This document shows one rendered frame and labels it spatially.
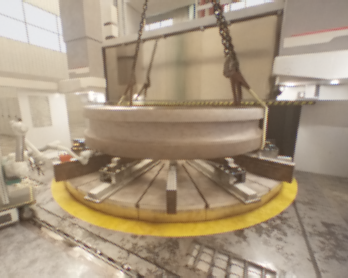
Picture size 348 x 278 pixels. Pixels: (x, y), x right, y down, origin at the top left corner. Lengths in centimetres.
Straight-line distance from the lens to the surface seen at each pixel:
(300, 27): 424
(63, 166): 402
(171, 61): 632
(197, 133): 307
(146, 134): 310
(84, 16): 696
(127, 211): 302
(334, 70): 373
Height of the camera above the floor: 181
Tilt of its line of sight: 12 degrees down
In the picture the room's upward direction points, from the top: straight up
